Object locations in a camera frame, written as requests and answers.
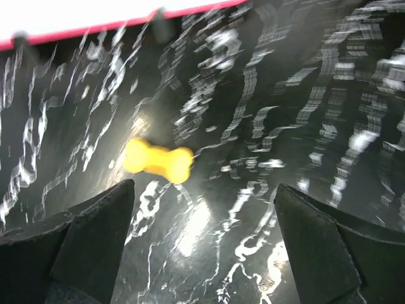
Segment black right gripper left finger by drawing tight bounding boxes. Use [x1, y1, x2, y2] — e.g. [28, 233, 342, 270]
[1, 179, 135, 304]

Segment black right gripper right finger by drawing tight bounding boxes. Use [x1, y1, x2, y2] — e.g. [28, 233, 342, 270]
[275, 184, 404, 303]

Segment pink-framed whiteboard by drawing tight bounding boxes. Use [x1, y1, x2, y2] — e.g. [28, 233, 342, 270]
[1, 0, 242, 51]

